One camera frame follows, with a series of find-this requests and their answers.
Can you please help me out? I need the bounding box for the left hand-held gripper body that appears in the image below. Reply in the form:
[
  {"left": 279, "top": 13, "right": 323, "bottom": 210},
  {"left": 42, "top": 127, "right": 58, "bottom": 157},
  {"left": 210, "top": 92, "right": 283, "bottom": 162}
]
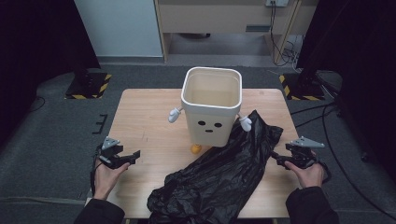
[{"left": 96, "top": 135, "right": 133, "bottom": 171}]

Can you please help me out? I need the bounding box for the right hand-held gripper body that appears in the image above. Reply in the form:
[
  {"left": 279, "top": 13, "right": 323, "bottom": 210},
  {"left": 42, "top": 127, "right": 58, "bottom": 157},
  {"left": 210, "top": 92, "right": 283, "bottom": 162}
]
[{"left": 285, "top": 135, "right": 326, "bottom": 170}]

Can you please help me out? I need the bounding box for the black plastic trash bag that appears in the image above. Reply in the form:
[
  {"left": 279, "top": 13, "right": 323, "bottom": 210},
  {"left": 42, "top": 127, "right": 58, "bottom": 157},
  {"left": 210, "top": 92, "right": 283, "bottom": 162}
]
[{"left": 147, "top": 109, "right": 284, "bottom": 224}]

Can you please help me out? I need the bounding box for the white face trash bin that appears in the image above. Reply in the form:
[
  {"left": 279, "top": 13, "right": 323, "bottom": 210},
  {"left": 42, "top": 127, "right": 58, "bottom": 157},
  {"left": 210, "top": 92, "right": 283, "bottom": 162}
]
[{"left": 167, "top": 66, "right": 253, "bottom": 156}]

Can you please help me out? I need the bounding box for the person's right hand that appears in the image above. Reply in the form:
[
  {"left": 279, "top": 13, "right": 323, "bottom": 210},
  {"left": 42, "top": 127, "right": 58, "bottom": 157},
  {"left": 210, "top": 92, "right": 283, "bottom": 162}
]
[{"left": 284, "top": 161, "right": 325, "bottom": 190}]

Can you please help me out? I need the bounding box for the person's left hand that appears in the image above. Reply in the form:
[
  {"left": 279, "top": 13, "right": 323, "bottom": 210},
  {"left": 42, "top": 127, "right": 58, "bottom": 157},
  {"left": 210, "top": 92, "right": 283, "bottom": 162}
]
[{"left": 92, "top": 158, "right": 132, "bottom": 201}]

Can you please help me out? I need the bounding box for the striped-edge black stand base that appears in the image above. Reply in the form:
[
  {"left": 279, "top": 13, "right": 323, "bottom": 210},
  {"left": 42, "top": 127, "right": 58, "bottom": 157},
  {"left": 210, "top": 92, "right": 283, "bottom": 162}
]
[
  {"left": 64, "top": 72, "right": 113, "bottom": 100},
  {"left": 278, "top": 73, "right": 327, "bottom": 102}
]

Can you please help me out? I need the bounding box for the black curtain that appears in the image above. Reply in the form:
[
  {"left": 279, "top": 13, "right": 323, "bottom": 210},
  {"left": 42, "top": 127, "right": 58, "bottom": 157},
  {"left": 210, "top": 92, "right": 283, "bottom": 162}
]
[
  {"left": 295, "top": 0, "right": 396, "bottom": 181},
  {"left": 0, "top": 0, "right": 102, "bottom": 147}
]

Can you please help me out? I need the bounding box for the light wooden desk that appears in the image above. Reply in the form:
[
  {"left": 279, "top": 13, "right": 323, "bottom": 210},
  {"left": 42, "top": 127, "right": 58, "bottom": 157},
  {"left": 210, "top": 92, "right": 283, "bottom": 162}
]
[{"left": 154, "top": 0, "right": 319, "bottom": 63}]

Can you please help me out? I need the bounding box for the grey power strip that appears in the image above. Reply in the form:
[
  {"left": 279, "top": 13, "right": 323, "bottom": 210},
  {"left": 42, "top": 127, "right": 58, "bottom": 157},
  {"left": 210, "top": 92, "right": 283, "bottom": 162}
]
[{"left": 264, "top": 0, "right": 290, "bottom": 8}]

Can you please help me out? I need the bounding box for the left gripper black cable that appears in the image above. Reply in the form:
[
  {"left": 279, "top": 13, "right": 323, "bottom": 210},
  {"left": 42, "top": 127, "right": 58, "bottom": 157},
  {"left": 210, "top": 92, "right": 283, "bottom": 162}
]
[{"left": 90, "top": 146, "right": 105, "bottom": 197}]

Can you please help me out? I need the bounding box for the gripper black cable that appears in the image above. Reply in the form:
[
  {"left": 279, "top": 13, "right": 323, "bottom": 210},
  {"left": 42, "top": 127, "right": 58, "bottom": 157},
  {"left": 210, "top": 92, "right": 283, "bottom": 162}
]
[
  {"left": 90, "top": 146, "right": 105, "bottom": 197},
  {"left": 317, "top": 159, "right": 332, "bottom": 185}
]

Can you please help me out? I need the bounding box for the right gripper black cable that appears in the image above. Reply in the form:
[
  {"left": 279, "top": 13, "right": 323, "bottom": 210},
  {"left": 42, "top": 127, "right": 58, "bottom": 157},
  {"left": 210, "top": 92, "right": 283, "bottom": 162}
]
[{"left": 317, "top": 159, "right": 332, "bottom": 185}]

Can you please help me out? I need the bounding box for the long black floor cable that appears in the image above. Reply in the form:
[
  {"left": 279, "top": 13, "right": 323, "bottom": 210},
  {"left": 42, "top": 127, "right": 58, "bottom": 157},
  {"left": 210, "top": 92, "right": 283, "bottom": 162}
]
[{"left": 320, "top": 102, "right": 396, "bottom": 221}]

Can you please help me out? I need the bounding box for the short black floor cable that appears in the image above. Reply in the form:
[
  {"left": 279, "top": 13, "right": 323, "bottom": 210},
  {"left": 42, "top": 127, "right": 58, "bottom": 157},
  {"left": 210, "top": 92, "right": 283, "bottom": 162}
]
[{"left": 289, "top": 101, "right": 339, "bottom": 129}]

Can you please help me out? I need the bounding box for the thin black floor cable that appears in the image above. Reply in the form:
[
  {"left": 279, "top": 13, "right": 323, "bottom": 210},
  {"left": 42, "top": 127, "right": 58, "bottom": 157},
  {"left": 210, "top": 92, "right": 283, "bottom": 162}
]
[{"left": 28, "top": 95, "right": 47, "bottom": 114}]

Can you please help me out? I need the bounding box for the hanging black cable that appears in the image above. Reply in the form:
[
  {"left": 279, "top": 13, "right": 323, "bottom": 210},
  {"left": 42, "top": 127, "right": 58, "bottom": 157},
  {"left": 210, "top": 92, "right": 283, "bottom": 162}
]
[{"left": 268, "top": 1, "right": 301, "bottom": 68}]

